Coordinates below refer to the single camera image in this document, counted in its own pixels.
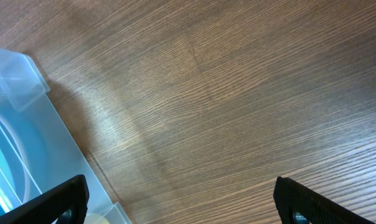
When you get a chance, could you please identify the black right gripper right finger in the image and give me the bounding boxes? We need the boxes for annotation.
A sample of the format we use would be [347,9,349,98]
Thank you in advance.
[273,177,371,224]

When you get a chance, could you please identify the dark blue bowl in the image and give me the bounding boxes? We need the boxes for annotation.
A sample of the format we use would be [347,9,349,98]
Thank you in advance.
[0,115,42,216]

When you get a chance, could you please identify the clear plastic storage container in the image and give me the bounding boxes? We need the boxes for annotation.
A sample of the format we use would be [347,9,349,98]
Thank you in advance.
[0,49,129,223]

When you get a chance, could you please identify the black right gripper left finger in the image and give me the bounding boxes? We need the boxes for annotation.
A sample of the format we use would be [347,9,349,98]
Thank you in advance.
[0,174,90,224]

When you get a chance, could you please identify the yellow plastic cup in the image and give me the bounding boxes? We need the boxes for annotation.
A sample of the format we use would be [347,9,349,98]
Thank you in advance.
[83,213,110,224]

